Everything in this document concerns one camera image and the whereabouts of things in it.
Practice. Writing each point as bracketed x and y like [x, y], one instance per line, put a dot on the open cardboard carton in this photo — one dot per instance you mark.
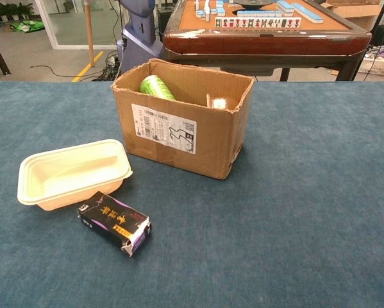
[355, 11]

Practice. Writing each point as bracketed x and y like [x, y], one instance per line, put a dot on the white power strip with plugs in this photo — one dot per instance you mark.
[112, 61]

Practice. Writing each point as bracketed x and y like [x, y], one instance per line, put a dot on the brown cardboard shipping box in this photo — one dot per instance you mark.
[211, 141]

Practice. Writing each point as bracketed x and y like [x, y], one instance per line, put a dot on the black carton with gold print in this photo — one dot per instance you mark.
[111, 221]

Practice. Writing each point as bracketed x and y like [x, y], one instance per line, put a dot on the scattered blue mahjong tile cluster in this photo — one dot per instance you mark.
[207, 9]

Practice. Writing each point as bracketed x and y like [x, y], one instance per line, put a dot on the long blue mahjong tile wall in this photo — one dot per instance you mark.
[308, 13]

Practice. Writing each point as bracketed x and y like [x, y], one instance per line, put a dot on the potted green plants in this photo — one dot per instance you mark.
[9, 11]

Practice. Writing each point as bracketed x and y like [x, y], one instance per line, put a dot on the face-up mahjong tile row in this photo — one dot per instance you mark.
[259, 22]

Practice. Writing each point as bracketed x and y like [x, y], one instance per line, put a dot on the green cylindrical can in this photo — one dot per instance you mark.
[154, 87]

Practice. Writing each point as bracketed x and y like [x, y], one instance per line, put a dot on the white glass partition frame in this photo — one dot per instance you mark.
[47, 25]

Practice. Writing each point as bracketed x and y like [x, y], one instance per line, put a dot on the white plastic basket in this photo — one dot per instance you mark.
[379, 65]

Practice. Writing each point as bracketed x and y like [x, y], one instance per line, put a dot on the white foam tray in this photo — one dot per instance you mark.
[73, 173]

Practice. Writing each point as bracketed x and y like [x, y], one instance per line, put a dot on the short blue mahjong tile wall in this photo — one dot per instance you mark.
[259, 13]

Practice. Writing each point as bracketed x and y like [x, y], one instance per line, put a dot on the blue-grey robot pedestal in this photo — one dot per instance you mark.
[137, 48]

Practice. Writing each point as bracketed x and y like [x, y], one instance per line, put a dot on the orange plastic cup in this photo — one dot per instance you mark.
[222, 103]

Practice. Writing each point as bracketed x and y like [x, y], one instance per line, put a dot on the stacked blue mahjong tiles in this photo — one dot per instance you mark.
[286, 6]

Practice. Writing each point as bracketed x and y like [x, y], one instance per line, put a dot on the brown mahjong table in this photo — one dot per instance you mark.
[265, 41]

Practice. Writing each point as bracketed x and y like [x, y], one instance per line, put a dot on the blue carpet table mat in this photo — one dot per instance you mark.
[275, 224]

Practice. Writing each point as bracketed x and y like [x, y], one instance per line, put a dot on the wooden pole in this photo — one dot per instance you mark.
[89, 32]

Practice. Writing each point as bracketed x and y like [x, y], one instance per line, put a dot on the green bag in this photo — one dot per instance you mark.
[26, 26]

